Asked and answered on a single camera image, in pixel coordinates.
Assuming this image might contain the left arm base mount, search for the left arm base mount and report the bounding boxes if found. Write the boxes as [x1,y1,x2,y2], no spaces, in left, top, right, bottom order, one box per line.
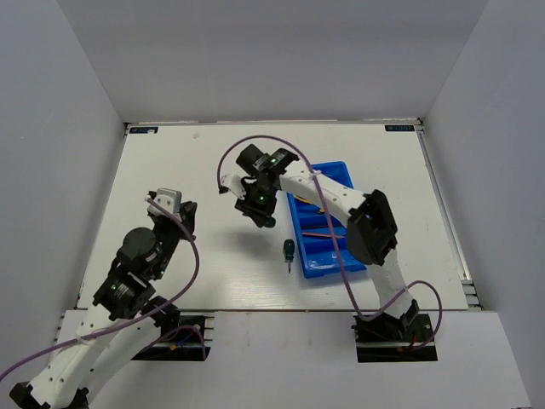
[132,314,214,362]

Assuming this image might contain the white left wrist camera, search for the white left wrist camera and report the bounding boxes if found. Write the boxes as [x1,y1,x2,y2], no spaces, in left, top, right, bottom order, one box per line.
[146,188,182,215]

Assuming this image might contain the yellow black pliers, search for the yellow black pliers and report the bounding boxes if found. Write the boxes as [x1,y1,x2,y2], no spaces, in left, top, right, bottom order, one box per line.
[294,195,324,214]

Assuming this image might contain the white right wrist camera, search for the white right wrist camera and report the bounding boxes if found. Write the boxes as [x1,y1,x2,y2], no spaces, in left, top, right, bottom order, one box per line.
[219,173,246,200]

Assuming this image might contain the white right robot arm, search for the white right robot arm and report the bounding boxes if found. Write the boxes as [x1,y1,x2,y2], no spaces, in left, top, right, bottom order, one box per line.
[224,144,419,340]

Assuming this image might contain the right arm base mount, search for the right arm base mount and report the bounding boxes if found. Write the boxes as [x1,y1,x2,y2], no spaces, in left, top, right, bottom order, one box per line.
[352,314,438,364]

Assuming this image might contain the brown hex key small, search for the brown hex key small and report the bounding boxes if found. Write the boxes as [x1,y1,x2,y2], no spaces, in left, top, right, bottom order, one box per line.
[301,232,346,239]

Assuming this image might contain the stubby green phillips screwdriver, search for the stubby green phillips screwdriver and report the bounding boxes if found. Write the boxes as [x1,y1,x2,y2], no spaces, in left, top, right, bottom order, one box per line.
[283,239,295,273]

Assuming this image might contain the blue plastic divided bin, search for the blue plastic divided bin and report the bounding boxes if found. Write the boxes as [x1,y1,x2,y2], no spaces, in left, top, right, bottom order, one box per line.
[286,161,367,279]

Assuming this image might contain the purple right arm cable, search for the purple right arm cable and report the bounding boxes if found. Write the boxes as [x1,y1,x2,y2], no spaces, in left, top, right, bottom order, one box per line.
[216,135,444,353]

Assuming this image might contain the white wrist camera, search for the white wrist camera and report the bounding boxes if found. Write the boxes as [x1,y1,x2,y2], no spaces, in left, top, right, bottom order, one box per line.
[146,188,182,215]
[219,173,246,200]

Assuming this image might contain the right blue corner label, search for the right blue corner label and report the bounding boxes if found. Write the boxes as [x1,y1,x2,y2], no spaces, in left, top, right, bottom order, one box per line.
[385,124,416,132]

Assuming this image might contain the left blue corner label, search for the left blue corner label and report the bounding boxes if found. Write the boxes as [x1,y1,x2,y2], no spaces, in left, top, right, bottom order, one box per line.
[129,126,158,135]

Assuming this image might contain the blue corner label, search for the blue corner label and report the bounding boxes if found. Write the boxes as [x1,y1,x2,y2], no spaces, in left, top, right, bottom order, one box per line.
[385,124,416,132]
[129,126,158,135]

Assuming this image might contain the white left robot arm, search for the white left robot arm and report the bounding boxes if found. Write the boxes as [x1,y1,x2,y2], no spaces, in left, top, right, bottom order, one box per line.
[9,193,200,408]

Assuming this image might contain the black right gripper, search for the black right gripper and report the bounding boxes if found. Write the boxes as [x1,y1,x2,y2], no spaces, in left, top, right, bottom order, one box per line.
[236,181,278,228]

